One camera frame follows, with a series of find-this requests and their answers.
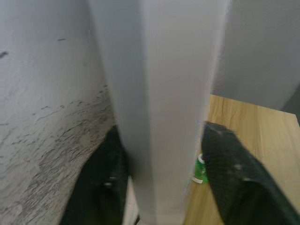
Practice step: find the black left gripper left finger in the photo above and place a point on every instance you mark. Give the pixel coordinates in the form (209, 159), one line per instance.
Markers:
(98, 178)

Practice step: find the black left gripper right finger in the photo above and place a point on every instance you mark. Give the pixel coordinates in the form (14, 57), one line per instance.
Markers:
(234, 178)

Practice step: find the green liquid repellent bottle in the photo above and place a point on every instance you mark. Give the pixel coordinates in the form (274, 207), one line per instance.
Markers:
(200, 170)

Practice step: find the white upright panel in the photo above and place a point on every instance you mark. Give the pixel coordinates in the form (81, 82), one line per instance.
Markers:
(161, 105)

